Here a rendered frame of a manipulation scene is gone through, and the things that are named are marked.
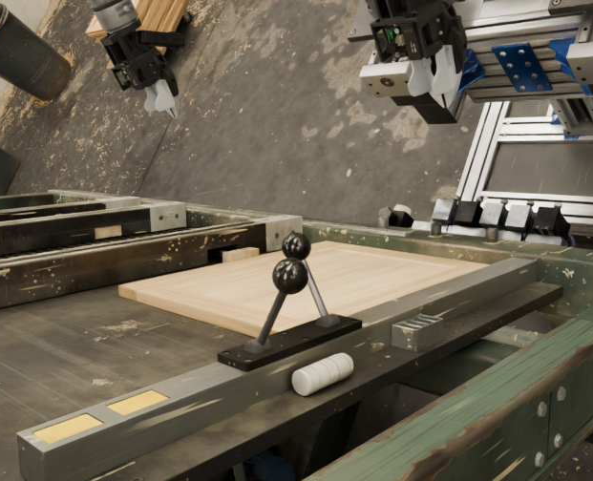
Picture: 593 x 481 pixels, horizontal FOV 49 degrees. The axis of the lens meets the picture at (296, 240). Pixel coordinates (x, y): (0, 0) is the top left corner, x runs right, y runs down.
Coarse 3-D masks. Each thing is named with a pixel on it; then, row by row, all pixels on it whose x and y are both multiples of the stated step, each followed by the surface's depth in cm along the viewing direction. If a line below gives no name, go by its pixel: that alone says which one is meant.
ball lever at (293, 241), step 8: (288, 240) 81; (296, 240) 80; (304, 240) 81; (288, 248) 80; (296, 248) 80; (304, 248) 80; (288, 256) 81; (296, 256) 80; (304, 256) 81; (312, 280) 81; (312, 288) 81; (312, 296) 81; (320, 296) 81; (320, 304) 80; (320, 312) 80; (320, 320) 79; (328, 320) 79; (336, 320) 80
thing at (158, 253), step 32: (224, 224) 147; (256, 224) 147; (288, 224) 155; (32, 256) 114; (64, 256) 114; (96, 256) 118; (128, 256) 123; (160, 256) 129; (192, 256) 135; (0, 288) 106; (32, 288) 110; (64, 288) 114
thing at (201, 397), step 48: (432, 288) 100; (480, 288) 104; (384, 336) 85; (192, 384) 64; (240, 384) 67; (288, 384) 72; (96, 432) 55; (144, 432) 58; (192, 432) 63; (48, 480) 52
